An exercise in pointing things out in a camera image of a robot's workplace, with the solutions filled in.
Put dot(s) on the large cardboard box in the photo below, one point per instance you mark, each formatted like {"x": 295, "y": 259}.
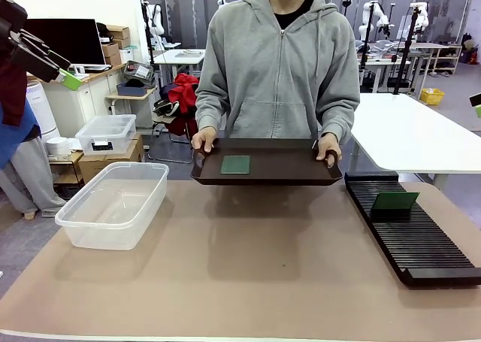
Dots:
{"x": 112, "y": 161}

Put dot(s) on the blue cloth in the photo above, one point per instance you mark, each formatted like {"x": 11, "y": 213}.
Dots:
{"x": 15, "y": 139}

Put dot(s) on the person's left sleeved forearm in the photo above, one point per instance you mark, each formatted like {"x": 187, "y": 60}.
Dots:
{"x": 340, "y": 116}

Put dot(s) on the small cardboard box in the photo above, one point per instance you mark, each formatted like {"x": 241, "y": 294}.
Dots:
{"x": 111, "y": 50}
{"x": 118, "y": 32}

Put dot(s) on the white air purifier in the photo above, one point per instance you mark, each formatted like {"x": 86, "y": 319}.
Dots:
{"x": 43, "y": 109}

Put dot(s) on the grey trousers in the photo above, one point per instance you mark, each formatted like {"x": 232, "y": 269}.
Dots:
{"x": 30, "y": 184}

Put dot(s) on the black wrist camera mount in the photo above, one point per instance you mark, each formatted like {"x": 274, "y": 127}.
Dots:
{"x": 11, "y": 13}

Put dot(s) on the white background desk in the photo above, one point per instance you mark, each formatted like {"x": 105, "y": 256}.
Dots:
{"x": 180, "y": 56}

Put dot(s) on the person's right hand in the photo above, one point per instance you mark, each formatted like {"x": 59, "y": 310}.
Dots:
{"x": 206, "y": 139}

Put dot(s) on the small white storage box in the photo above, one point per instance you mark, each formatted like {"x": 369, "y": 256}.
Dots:
{"x": 127, "y": 54}

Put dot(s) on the black tripod stand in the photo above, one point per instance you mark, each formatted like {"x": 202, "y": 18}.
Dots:
{"x": 407, "y": 49}

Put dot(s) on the dark brown serving tray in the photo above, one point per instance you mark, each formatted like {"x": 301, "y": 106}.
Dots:
{"x": 285, "y": 165}

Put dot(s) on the white round canister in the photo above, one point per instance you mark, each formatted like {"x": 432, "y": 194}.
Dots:
{"x": 58, "y": 146}

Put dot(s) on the person's left hand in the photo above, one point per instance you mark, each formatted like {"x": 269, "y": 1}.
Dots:
{"x": 330, "y": 143}

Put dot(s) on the white cabinet with wood top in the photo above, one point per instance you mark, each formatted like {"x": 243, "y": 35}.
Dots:
{"x": 86, "y": 101}

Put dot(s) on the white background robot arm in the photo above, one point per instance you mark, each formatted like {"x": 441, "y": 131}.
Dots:
{"x": 377, "y": 19}
{"x": 156, "y": 19}
{"x": 421, "y": 15}

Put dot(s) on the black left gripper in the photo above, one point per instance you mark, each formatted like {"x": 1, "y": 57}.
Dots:
{"x": 5, "y": 45}

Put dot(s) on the black case with label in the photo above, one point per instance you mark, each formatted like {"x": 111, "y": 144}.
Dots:
{"x": 139, "y": 70}

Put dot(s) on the black slotted PCB rack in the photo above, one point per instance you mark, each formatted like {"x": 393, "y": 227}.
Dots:
{"x": 409, "y": 240}

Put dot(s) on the green PCB board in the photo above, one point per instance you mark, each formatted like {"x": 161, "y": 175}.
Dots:
{"x": 394, "y": 201}
{"x": 235, "y": 164}

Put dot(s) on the clear lidded storage box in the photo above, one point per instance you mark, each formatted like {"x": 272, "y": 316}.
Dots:
{"x": 105, "y": 133}

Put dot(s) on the dark red jacket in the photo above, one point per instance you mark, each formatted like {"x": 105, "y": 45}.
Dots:
{"x": 13, "y": 94}

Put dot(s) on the small wooden side table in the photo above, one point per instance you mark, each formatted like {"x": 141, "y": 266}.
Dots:
{"x": 127, "y": 99}

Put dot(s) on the wooden background table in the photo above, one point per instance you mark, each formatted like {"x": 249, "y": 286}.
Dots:
{"x": 436, "y": 49}

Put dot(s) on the person in grey hoodie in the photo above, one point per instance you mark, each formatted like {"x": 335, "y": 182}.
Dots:
{"x": 278, "y": 67}

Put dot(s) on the person's right sleeved forearm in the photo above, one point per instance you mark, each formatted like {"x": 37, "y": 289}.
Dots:
{"x": 210, "y": 112}

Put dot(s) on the black computer monitor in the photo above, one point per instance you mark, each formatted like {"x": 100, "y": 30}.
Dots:
{"x": 75, "y": 41}

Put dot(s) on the yellow plastic basket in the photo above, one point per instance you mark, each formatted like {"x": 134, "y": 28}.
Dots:
{"x": 432, "y": 97}

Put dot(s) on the red garment on chair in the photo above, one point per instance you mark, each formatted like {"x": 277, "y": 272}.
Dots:
{"x": 184, "y": 90}

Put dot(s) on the navy blue bin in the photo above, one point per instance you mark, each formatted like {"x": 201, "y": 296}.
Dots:
{"x": 131, "y": 89}

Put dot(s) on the white table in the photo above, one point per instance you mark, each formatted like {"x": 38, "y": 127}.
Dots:
{"x": 413, "y": 135}

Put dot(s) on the black metal chair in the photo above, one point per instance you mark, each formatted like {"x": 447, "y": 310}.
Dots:
{"x": 173, "y": 128}

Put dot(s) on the small black frame side table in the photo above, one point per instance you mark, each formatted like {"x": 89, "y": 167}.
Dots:
{"x": 67, "y": 173}

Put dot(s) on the clear plastic box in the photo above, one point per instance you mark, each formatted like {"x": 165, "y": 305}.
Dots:
{"x": 112, "y": 206}

